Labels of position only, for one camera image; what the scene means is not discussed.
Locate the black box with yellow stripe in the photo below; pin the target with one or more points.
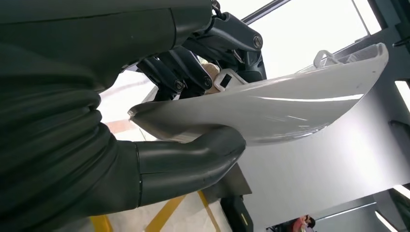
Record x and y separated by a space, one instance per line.
235 214

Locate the person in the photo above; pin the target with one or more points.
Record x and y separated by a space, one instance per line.
299 224

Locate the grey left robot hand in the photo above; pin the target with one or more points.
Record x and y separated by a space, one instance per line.
80 38

